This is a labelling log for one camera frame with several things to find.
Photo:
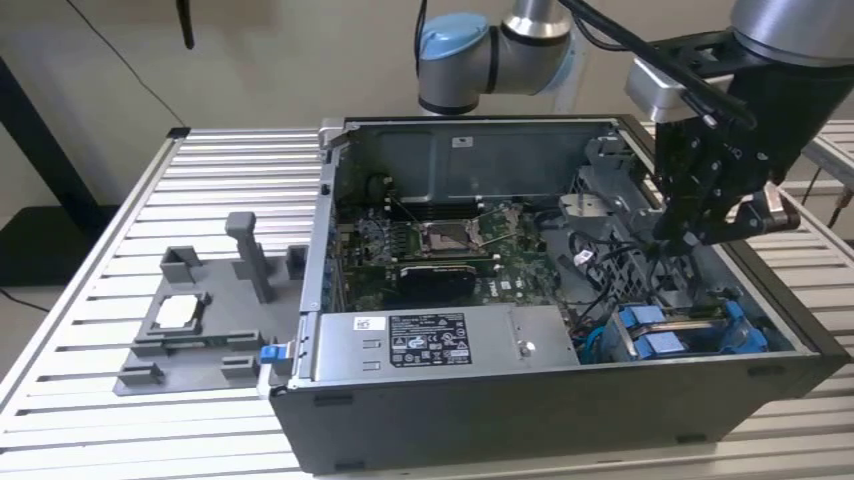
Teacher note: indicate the blue case latch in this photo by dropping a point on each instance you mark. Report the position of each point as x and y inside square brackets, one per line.
[270, 354]

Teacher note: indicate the black camera bracket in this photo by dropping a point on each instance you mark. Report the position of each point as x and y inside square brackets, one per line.
[701, 50]

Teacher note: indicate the grey metal drive cage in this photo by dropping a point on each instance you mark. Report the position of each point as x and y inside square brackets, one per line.
[601, 200]

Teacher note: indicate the grey parts rack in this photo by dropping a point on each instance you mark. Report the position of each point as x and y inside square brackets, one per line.
[220, 280]

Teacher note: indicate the grey metal disk bay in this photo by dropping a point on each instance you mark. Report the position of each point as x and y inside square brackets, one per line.
[623, 342]

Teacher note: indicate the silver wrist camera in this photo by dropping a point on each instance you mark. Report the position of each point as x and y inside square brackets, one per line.
[657, 92]

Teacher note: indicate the black RAM slot row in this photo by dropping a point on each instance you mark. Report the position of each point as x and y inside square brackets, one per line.
[434, 206]

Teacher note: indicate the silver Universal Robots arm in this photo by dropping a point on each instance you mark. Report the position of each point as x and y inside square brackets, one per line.
[461, 75]

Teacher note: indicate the silver CPU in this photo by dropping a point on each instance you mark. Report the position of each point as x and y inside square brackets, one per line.
[176, 312]

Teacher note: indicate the black monitor stand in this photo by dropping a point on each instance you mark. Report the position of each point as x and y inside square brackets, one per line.
[40, 245]

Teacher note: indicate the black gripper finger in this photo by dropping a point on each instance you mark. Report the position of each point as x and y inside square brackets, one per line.
[748, 220]
[690, 200]

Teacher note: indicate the black open PC case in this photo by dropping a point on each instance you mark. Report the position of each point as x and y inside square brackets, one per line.
[467, 425]

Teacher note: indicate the grey power supply unit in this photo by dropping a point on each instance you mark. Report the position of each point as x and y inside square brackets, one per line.
[347, 360]

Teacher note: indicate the green motherboard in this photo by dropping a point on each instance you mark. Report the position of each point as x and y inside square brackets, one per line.
[521, 260]

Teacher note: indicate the CPU socket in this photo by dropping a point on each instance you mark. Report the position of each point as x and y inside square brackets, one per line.
[443, 237]

